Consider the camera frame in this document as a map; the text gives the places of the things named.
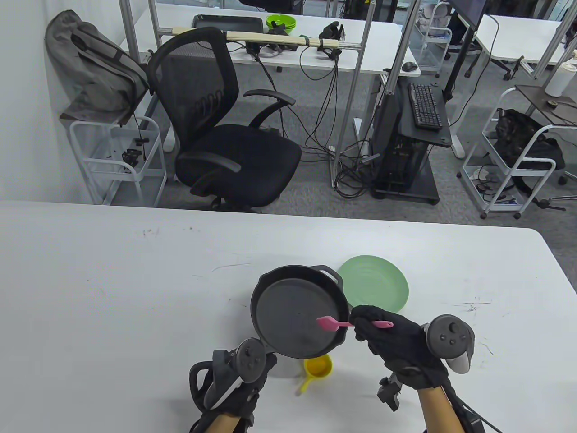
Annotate black cast iron frying pan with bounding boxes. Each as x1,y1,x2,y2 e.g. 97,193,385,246
250,265,350,359

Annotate small white trolley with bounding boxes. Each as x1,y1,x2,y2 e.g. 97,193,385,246
412,0,453,78

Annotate grey backpack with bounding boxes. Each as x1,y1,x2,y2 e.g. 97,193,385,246
44,10,150,114

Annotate person's left forearm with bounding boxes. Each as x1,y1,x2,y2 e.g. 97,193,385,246
205,414,244,433

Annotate long white desk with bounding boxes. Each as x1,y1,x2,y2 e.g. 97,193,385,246
119,4,422,152

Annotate person's right hand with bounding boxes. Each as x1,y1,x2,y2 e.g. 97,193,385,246
349,305,451,389

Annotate white bottle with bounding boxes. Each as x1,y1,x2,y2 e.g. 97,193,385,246
544,62,577,97

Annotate person's left hand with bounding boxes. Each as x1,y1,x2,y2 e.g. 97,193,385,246
198,343,278,424

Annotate black bag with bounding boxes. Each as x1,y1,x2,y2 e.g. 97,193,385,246
495,108,565,171

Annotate black keyboard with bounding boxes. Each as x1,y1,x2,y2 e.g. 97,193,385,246
408,83,444,131

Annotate light green plate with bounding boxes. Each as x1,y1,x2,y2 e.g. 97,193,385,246
338,255,410,313

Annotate grey right hand controller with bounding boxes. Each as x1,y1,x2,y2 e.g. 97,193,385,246
426,314,476,374

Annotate grey hand controller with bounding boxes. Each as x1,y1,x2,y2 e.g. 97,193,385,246
426,314,476,374
189,338,266,411

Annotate black tray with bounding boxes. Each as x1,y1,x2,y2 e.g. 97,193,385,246
192,14,264,33

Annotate bright green bowl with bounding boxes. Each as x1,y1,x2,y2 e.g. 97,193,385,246
266,14,297,33

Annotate black gloves with cables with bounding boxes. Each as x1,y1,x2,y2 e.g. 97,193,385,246
319,21,346,60

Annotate black forearm battery pack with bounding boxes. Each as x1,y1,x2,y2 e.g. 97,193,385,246
460,410,485,433

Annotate white desk with black legs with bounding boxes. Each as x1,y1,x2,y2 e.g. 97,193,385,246
464,14,577,82

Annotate yellow measuring cup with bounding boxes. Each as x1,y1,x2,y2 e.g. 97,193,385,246
295,354,334,397

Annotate white cart with brown top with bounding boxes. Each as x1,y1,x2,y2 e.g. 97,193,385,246
60,106,168,207

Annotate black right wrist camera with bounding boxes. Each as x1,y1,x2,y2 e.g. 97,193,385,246
377,374,405,412

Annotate person's right forearm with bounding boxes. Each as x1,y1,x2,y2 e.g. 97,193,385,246
417,386,465,433

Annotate grey left hand controller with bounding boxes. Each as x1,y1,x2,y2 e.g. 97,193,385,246
189,338,266,411

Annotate black cable bundle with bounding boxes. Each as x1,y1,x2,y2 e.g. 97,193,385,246
298,45,384,199

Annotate long wooden bar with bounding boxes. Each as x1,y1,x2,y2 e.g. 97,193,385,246
172,26,341,49

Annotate large black monitor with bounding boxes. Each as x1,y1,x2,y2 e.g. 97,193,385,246
444,0,490,101

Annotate black mesh office chair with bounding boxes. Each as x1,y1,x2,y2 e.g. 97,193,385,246
147,26,302,213

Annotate white wire cart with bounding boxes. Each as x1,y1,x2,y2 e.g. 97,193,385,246
457,85,577,220

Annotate black computer stand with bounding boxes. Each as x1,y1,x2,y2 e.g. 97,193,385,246
371,68,453,206

